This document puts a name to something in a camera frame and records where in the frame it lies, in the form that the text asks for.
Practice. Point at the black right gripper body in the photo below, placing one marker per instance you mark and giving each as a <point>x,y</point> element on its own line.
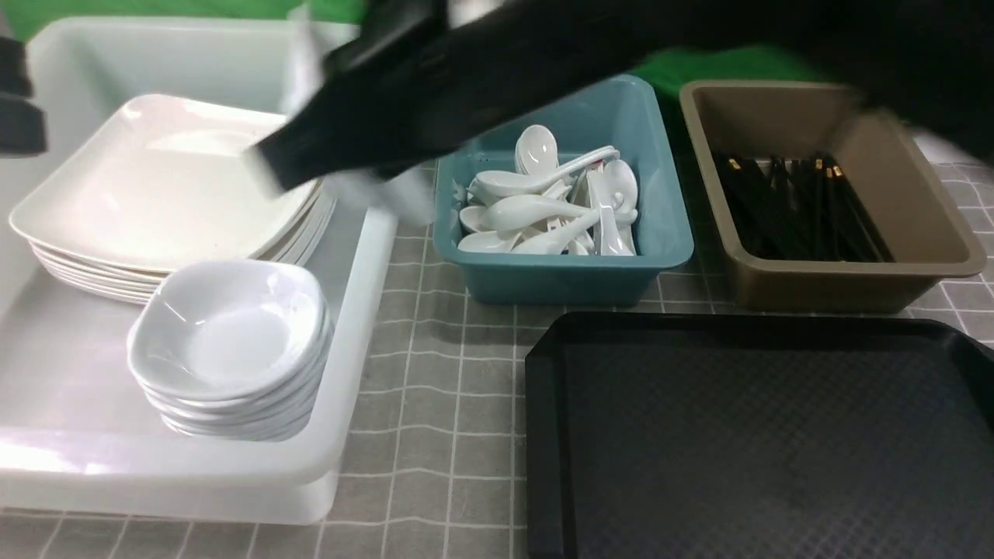
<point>409,88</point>

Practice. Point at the white ceramic soup spoon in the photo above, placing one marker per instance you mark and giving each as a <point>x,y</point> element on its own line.
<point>504,183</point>

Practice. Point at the white shallow bowl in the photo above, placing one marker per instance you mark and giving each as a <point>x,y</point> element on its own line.
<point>221,330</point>

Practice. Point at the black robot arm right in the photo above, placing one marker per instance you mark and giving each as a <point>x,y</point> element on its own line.
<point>928,61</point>

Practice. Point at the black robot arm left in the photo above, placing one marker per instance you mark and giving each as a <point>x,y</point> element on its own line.
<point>23,125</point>

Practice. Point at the pile of white spoons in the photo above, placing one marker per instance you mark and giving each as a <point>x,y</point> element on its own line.
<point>557,221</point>

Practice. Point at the teal plastic bin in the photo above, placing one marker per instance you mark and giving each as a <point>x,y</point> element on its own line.
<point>622,112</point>

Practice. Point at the green backdrop cloth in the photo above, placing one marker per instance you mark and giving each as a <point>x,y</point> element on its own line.
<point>667,71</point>

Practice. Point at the stack of white square plates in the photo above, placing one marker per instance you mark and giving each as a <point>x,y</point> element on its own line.
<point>155,217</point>

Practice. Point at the stack of white bowls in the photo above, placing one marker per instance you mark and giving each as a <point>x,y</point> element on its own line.
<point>275,416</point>

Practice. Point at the bundle of black chopsticks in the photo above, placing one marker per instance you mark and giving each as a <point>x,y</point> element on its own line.
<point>804,209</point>

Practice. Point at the grey checked tablecloth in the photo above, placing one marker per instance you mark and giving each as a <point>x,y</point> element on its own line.
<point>435,460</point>

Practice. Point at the brown plastic bin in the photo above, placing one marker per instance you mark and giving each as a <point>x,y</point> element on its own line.
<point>920,223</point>

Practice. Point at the black serving tray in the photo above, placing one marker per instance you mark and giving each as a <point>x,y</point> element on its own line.
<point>737,436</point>

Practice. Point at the large white plastic tub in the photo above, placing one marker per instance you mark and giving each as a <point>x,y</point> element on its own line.
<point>78,435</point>

